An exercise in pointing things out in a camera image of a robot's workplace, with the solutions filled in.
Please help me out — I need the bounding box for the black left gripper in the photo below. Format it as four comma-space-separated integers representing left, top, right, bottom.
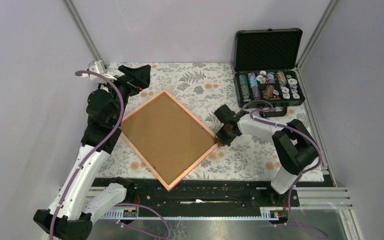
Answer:
99, 64, 151, 125

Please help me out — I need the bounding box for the pink wooden picture frame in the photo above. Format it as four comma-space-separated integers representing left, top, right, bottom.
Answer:
117, 89, 219, 192

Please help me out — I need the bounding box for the brown cardboard backing board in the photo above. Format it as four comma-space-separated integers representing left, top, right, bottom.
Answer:
120, 93, 215, 186

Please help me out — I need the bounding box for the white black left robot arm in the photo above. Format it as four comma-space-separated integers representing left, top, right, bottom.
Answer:
33, 65, 151, 240

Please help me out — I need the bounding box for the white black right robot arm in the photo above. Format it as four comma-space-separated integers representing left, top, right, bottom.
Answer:
214, 104, 323, 206

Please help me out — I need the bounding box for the green poker chip stack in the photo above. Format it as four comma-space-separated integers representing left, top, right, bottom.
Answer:
238, 74, 250, 101

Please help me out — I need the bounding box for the floral tablecloth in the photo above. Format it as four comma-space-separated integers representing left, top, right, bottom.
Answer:
91, 62, 325, 182

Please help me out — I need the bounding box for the blue purple poker chip stack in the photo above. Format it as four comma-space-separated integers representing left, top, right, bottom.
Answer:
247, 72, 261, 100

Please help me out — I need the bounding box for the lower orange poker chip stack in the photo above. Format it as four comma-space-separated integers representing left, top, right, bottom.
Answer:
262, 84, 275, 100

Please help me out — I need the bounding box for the orange poker chip stack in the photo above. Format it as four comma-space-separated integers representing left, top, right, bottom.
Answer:
276, 71, 287, 87
262, 84, 275, 100

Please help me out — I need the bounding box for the upper orange poker chip stack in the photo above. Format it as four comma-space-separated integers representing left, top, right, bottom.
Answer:
276, 71, 287, 87

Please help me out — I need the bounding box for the black poker chip case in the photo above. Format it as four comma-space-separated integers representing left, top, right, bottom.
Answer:
233, 28, 305, 118

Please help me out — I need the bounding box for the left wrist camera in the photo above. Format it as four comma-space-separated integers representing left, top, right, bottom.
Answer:
78, 60, 117, 84

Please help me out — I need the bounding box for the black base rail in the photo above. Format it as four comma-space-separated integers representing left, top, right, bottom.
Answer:
127, 178, 300, 219

